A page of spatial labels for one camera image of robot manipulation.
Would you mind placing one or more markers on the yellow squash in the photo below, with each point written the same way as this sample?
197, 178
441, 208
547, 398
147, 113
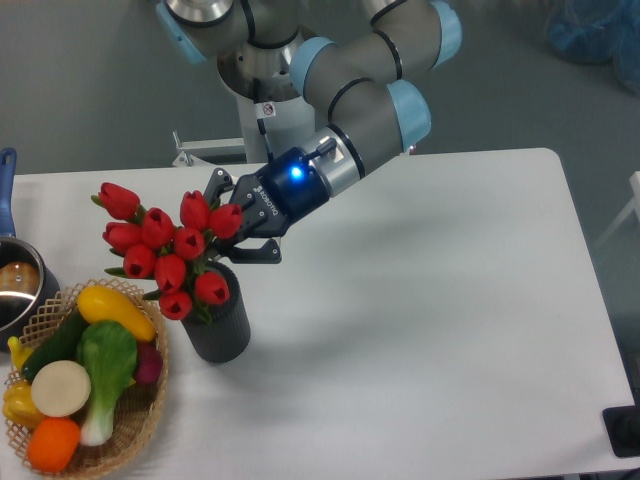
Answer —
100, 303

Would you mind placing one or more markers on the red tulip bouquet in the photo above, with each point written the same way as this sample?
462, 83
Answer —
174, 256

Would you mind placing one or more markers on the black device at edge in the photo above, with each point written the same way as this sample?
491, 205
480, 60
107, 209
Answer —
622, 426

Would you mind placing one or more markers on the white furniture piece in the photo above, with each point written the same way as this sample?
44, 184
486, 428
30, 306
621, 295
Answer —
630, 208

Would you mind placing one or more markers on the blue plastic bag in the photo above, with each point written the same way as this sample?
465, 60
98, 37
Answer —
597, 32

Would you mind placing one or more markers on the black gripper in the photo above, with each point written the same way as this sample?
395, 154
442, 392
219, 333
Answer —
271, 199

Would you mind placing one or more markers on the blue handled saucepan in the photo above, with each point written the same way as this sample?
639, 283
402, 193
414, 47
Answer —
26, 281

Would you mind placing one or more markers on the yellow bell pepper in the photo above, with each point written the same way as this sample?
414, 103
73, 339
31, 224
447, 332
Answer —
19, 407

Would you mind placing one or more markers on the white round radish slice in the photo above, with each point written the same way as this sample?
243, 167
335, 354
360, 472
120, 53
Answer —
61, 388

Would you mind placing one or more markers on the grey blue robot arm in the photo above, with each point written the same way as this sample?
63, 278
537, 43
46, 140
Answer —
316, 117

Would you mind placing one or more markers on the green bok choy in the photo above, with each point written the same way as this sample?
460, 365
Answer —
108, 353

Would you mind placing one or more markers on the yellow banana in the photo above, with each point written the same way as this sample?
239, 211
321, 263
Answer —
19, 353

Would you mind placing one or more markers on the woven wicker basket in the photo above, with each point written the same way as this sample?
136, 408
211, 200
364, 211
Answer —
137, 413

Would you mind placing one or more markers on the purple red radish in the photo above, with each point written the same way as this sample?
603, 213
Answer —
149, 364

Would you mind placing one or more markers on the dark grey ribbed vase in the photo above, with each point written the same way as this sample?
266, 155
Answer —
229, 333

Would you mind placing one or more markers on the orange fruit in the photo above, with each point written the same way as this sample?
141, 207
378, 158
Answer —
53, 444

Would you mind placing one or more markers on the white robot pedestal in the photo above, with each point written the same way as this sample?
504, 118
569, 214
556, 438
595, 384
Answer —
273, 116

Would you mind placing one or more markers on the green cucumber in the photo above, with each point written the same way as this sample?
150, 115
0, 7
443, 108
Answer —
60, 345

